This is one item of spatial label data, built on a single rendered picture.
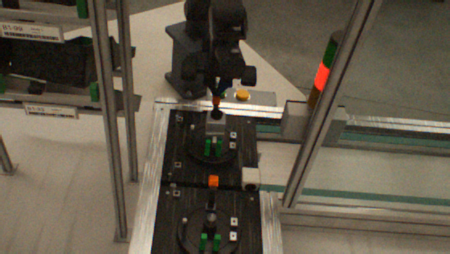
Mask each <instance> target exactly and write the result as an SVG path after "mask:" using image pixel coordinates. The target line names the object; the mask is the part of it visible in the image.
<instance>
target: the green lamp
mask: <svg viewBox="0 0 450 254"><path fill-rule="evenodd" d="M337 47H338V46H336V45H335V44H333V42H332V41H331V40H330V37H329V41H328V45H327V47H326V49H325V53H324V55H323V59H322V63H323V66H324V67H325V68H327V69H328V70H329V68H330V66H331V64H332V60H333V58H334V55H335V54H336V51H337Z"/></svg>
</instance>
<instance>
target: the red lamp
mask: <svg viewBox="0 0 450 254"><path fill-rule="evenodd" d="M328 71H329V70H328V69H327V68H325V67H324V66H323V63H322V61H321V64H320V67H319V68H318V73H317V76H316V78H315V81H314V84H315V85H316V87H317V89H318V90H322V86H323V84H324V83H325V79H326V77H327V73H328Z"/></svg>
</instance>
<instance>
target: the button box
mask: <svg viewBox="0 0 450 254"><path fill-rule="evenodd" d="M240 89H242V88H228V89H226V90H225V91H226V94H225V96H224V98H220V103H227V104H249V105H257V106H265V107H273V108H277V99H276V93H275V92H269V91H261V90H247V89H244V90H247V91H248V92H249V97H248V99H246V100H240V99H238V98H237V97H236V96H235V94H236V91H237V90H240ZM212 97H213V96H212V95H211V90H210V89H209V88H208V87H207V98H206V101H212Z"/></svg>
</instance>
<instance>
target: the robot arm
mask: <svg viewBox="0 0 450 254"><path fill-rule="evenodd" d="M184 14H185V19H186V20H187V21H186V25H185V28H184V29H183V31H184V32H185V33H186V34H187V35H188V36H189V37H190V38H191V39H192V40H194V42H197V41H199V40H201V39H202V52H207V62H208V66H201V65H198V60H197V59H184V60H183V61H182V66H181V80H189V81H195V80H196V77H197V74H202V75H203V85H205V86H207V87H208V88H209V89H210V90H211V95H212V96H220V95H221V94H222V93H223V92H224V90H226V89H228V88H232V86H233V79H237V80H240V79H241V82H240V83H241V84H242V86H251V87H255V86H256V80H257V77H256V66H252V65H246V62H245V60H244V58H243V56H242V51H241V50H240V48H239V41H240V40H247V32H248V21H247V11H246V8H245V7H244V6H243V0H188V1H185V4H184ZM239 26H240V27H241V31H235V29H234V27H239ZM209 28H210V29H211V33H210V32H209ZM207 37H211V41H210V39H206V38H207ZM216 77H220V81H219V84H218V87H217V89H216Z"/></svg>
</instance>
